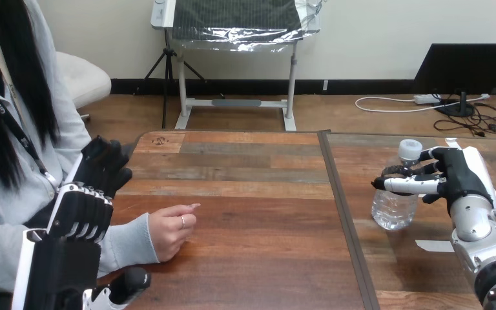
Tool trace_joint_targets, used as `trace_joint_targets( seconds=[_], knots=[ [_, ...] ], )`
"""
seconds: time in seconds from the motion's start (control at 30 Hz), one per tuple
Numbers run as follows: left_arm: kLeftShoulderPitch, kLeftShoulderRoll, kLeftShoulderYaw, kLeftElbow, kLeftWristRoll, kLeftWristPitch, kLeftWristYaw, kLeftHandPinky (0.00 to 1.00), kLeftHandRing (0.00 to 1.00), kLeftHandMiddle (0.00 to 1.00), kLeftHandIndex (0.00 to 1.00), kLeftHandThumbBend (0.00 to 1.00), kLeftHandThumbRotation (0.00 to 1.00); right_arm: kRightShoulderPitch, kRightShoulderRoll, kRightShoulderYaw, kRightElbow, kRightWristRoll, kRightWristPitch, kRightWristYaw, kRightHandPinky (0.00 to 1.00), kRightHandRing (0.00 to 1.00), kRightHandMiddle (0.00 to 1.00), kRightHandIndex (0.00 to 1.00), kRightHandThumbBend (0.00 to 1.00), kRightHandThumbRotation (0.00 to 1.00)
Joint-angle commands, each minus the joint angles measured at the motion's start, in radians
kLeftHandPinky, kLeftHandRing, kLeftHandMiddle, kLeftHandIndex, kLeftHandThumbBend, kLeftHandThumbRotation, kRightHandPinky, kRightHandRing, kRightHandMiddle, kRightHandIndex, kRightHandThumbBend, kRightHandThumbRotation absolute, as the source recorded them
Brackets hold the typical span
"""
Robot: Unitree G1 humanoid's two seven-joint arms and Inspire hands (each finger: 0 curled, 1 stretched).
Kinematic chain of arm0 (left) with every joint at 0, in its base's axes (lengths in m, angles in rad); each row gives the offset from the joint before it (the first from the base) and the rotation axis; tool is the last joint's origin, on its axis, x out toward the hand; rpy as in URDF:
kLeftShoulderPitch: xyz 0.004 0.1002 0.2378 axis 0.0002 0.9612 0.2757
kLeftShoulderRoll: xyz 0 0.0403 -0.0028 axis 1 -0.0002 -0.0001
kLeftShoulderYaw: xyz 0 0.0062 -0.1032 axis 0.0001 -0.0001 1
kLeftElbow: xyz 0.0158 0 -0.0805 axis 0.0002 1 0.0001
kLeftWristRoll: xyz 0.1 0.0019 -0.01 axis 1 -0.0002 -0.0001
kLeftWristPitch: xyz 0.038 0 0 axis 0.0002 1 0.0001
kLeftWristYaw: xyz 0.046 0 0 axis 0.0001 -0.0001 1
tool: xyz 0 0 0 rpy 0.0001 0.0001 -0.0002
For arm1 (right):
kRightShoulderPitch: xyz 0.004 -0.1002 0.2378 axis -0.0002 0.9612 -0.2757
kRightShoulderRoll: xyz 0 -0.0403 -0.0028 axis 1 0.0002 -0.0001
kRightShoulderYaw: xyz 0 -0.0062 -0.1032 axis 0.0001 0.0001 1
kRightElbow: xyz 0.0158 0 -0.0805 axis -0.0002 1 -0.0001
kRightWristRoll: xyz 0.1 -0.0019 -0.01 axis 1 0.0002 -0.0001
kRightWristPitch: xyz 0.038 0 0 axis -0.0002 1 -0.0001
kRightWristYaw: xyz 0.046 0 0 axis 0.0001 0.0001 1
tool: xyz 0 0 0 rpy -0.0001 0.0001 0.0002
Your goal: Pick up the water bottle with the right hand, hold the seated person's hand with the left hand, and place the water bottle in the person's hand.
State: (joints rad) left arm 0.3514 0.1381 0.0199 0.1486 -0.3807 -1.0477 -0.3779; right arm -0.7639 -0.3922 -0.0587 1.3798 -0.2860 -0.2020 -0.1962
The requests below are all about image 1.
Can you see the black tripod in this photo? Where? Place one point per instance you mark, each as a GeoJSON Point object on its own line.
{"type": "Point", "coordinates": [168, 64]}

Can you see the white desk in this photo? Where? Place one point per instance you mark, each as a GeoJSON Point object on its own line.
{"type": "Point", "coordinates": [235, 103]}

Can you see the white cushioned chair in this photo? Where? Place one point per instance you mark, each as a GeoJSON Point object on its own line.
{"type": "Point", "coordinates": [83, 79]}

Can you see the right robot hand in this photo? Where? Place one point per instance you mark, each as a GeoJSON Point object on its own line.
{"type": "Point", "coordinates": [462, 175]}

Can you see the person's hand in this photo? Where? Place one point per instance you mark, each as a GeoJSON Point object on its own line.
{"type": "Point", "coordinates": [169, 233]}

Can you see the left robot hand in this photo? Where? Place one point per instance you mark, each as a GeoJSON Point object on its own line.
{"type": "Point", "coordinates": [72, 214]}

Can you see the person's body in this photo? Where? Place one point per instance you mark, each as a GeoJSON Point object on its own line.
{"type": "Point", "coordinates": [0, 205]}

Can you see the person's forearm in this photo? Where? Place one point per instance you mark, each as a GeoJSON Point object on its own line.
{"type": "Point", "coordinates": [128, 244]}

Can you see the foil sheet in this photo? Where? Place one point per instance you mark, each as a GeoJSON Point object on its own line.
{"type": "Point", "coordinates": [239, 36]}

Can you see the white power strip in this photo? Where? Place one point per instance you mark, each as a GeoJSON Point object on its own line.
{"type": "Point", "coordinates": [426, 99]}

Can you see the clear water bottle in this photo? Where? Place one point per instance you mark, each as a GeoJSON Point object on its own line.
{"type": "Point", "coordinates": [395, 209]}

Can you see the dark screen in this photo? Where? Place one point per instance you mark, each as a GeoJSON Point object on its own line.
{"type": "Point", "coordinates": [466, 68]}

